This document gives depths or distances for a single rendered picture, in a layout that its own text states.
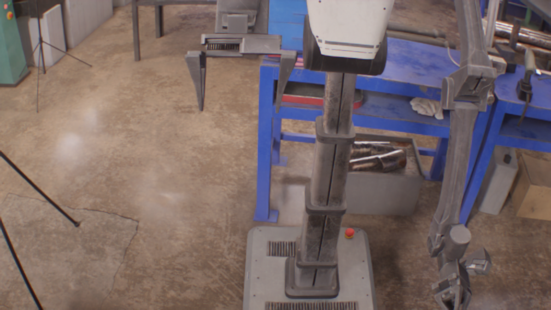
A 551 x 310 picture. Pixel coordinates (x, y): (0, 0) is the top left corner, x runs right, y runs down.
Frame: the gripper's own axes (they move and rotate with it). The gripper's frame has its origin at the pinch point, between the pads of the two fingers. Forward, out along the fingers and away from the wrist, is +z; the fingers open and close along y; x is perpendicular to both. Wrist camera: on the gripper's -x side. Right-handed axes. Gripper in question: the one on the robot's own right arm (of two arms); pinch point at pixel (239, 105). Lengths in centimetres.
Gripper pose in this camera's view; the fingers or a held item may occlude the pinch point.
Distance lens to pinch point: 60.3
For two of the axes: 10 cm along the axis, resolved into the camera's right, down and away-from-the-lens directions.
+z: -0.4, 9.9, 1.1
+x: 0.0, -1.1, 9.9
